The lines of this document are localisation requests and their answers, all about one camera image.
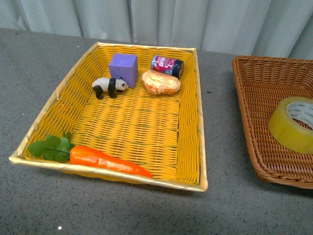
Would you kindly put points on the grey curtain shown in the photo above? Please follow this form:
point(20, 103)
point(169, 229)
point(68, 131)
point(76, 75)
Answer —
point(277, 28)

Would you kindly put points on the purple foam cube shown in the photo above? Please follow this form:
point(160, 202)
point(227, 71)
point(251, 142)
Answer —
point(124, 66)

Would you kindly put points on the toy panda figure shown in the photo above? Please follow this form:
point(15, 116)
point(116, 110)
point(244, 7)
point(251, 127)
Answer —
point(110, 85)

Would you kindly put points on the yellow wicker basket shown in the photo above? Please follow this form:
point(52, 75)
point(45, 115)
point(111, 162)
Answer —
point(164, 134)

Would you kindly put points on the brown wicker basket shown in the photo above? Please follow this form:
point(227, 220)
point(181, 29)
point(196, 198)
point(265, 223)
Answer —
point(261, 83)

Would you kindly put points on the small red drink can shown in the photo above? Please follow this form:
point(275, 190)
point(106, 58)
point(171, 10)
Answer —
point(169, 66)

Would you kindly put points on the yellow tape roll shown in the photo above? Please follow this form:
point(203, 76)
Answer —
point(291, 124)

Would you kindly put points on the orange toy bread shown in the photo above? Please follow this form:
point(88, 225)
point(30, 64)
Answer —
point(159, 83)

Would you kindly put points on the toy carrot with leaves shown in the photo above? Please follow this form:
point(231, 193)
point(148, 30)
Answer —
point(60, 149)

